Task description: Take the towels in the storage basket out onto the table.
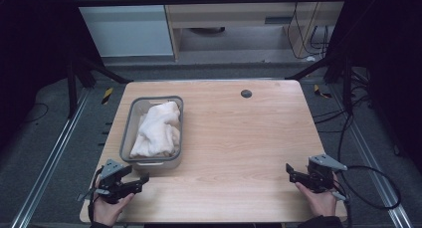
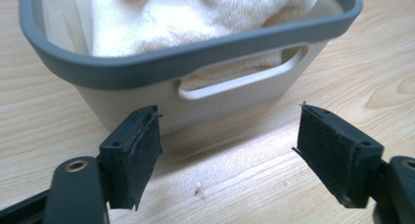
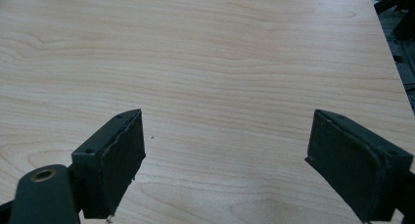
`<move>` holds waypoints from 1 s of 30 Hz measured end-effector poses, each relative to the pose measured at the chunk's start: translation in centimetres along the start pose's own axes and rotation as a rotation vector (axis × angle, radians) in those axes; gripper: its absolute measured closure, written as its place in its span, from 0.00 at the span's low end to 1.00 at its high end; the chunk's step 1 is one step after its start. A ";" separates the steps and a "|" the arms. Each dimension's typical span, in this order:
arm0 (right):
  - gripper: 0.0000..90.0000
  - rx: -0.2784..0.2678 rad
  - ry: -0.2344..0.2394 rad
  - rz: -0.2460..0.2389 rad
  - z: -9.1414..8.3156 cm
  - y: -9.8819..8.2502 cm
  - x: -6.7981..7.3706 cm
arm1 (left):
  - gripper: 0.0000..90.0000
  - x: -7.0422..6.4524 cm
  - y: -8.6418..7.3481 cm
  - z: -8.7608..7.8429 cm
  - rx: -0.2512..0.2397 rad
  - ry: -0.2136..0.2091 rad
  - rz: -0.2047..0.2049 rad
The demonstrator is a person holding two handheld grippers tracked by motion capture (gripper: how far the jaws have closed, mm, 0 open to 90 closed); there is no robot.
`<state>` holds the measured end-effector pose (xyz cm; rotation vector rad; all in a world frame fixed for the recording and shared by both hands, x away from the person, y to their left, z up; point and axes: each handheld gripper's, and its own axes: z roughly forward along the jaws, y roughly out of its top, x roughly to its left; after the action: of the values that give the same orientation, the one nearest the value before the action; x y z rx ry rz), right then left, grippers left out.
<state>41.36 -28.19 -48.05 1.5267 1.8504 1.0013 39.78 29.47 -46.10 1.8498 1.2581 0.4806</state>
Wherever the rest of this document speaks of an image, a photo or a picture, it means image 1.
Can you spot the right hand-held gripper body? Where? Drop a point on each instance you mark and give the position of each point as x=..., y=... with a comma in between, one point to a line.
x=323, y=173

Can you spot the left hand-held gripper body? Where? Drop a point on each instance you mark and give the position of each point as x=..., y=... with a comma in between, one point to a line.
x=111, y=175

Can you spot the grey plastic basket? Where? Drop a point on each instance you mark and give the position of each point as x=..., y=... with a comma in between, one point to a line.
x=132, y=135

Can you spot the white towel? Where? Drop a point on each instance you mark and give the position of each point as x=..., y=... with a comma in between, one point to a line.
x=157, y=130

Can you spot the person's right hand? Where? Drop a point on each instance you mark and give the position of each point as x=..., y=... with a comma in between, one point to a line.
x=318, y=201

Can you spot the person's left hand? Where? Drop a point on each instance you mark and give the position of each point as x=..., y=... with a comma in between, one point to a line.
x=107, y=209

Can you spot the yellow black striped tape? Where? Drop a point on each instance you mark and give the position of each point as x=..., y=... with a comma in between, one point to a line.
x=106, y=96
x=321, y=92

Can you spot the grey round table grommet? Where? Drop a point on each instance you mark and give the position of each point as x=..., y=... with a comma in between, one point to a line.
x=246, y=94

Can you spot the black metal stand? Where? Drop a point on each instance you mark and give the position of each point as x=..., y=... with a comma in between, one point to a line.
x=346, y=85
x=71, y=88

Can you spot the black curtain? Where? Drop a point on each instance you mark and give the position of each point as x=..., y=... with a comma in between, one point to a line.
x=30, y=55
x=388, y=55

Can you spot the white cabinet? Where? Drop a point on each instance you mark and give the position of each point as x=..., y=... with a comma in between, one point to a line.
x=122, y=32

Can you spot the light wooden desk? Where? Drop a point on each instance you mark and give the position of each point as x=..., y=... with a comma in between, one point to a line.
x=232, y=14

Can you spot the aluminium floor rail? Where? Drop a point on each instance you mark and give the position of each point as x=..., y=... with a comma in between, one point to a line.
x=371, y=161
x=49, y=161

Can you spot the black horizontal frame bar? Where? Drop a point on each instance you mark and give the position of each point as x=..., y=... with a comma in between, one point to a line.
x=199, y=0

